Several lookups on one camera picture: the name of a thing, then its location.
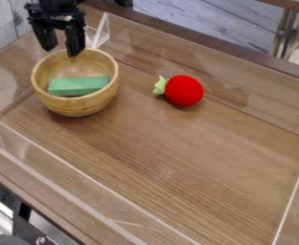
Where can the black table frame bracket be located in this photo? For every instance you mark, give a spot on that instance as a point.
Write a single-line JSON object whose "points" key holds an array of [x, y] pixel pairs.
{"points": [[23, 230]]}

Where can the green rectangular block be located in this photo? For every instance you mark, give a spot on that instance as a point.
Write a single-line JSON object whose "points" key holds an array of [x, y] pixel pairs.
{"points": [[76, 86]]}

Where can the red plush fruit green leaf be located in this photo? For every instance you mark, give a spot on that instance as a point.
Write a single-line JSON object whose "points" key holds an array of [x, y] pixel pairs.
{"points": [[181, 89]]}

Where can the wooden bowl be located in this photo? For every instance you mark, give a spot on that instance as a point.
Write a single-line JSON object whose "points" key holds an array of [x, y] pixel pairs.
{"points": [[92, 63]]}

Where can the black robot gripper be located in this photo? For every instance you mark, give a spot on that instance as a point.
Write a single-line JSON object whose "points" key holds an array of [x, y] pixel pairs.
{"points": [[57, 14]]}

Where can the metal table leg background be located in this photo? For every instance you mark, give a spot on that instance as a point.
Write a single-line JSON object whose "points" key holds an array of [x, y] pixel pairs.
{"points": [[287, 35]]}

